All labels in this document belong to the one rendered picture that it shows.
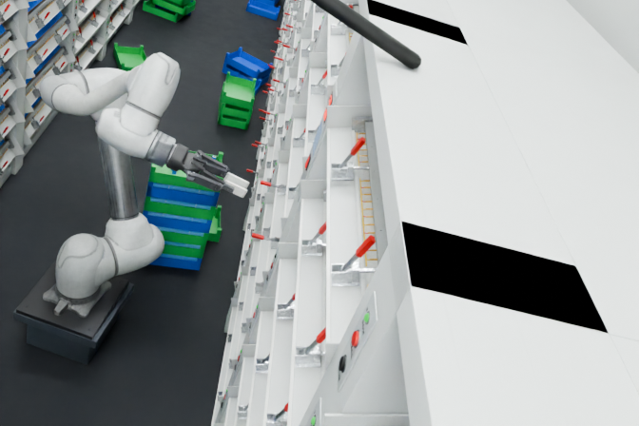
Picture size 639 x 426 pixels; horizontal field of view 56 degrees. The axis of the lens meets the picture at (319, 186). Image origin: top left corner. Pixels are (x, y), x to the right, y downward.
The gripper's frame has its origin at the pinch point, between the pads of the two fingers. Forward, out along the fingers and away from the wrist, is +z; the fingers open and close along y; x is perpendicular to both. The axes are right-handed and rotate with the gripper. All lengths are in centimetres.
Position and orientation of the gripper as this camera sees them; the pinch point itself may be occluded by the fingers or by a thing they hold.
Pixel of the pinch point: (236, 184)
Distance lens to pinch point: 177.1
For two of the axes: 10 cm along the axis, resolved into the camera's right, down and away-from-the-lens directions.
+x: -5.0, 7.0, 5.2
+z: 8.7, 4.3, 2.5
